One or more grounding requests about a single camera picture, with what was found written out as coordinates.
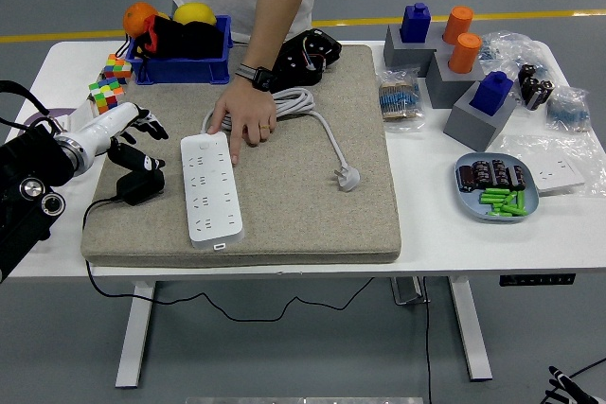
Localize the hanging black cable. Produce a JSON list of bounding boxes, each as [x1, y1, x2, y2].
[[419, 276, 435, 404]]

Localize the metal bracket under table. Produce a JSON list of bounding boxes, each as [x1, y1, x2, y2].
[[390, 275, 432, 306]]

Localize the purple round disc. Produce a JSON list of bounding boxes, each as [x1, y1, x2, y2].
[[21, 107, 80, 133]]

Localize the bag of black capacitors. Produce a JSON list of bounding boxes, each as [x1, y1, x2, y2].
[[517, 63, 556, 112]]

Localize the black plug adapter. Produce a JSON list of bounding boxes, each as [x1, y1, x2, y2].
[[116, 166, 167, 207]]

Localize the person's left hand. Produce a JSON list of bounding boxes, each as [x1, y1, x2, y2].
[[205, 76, 278, 166]]

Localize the white wall socket panel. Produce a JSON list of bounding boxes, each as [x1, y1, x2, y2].
[[529, 157, 587, 196]]

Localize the clear bag of resistors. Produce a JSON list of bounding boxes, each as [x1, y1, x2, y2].
[[377, 67, 427, 133]]

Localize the orange fruit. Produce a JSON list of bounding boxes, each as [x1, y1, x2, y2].
[[122, 1, 160, 39]]

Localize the black drawstring pouch red trim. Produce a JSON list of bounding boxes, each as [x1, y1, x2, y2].
[[116, 14, 225, 62]]

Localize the white power strip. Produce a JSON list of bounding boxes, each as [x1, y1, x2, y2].
[[180, 131, 246, 251]]

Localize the grey power strip cable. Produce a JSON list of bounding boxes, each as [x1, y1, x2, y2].
[[201, 86, 362, 193]]

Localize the black wrist watch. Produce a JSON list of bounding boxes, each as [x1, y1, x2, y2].
[[235, 61, 277, 93]]

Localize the dark brown capacitor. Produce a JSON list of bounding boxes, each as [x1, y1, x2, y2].
[[472, 160, 493, 187], [490, 159, 510, 186], [456, 165, 477, 193], [507, 165, 527, 190]]

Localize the black open electronic housing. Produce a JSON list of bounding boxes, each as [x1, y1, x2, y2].
[[269, 28, 344, 93]]

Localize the black table control panel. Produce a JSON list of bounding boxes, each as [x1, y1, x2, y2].
[[498, 272, 578, 288]]

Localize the blue plastic bin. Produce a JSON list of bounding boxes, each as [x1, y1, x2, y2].
[[124, 14, 234, 86]]

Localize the white table leg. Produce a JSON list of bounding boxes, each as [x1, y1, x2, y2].
[[115, 280, 157, 389], [448, 275, 493, 381]]

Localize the blue-grey plate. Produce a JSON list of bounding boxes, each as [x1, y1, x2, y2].
[[454, 151, 542, 224]]

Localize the thin black adapter cord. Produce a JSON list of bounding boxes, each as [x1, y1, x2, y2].
[[80, 194, 376, 323]]

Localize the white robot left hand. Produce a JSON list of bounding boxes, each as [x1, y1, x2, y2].
[[70, 100, 170, 171]]

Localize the grey-brown mat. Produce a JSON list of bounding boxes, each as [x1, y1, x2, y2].
[[79, 43, 403, 269]]

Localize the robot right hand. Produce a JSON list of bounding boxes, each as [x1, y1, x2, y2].
[[545, 364, 606, 404]]

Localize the clear bag around socket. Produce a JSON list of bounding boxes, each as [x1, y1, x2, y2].
[[501, 132, 606, 198]]

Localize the large yellow fruit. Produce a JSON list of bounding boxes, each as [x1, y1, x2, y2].
[[172, 2, 218, 26]]

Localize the blue square peg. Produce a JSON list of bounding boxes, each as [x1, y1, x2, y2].
[[470, 70, 515, 117], [399, 2, 433, 44]]

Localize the large clear bag blue resistors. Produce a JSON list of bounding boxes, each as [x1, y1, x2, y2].
[[477, 30, 555, 93]]

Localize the orange cylinder peg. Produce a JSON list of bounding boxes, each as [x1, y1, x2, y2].
[[442, 6, 475, 44], [447, 32, 484, 75]]

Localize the thin black cable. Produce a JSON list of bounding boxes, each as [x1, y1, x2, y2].
[[565, 356, 606, 379]]

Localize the grey peg block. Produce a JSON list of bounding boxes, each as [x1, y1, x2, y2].
[[424, 51, 487, 110], [382, 23, 440, 79], [427, 21, 456, 56], [443, 79, 518, 153]]

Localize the small clear bag blue resistors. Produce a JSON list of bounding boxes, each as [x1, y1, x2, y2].
[[544, 85, 593, 134]]

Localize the colourful puzzle cube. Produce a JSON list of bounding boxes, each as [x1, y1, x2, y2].
[[102, 53, 134, 86], [88, 76, 126, 115]]

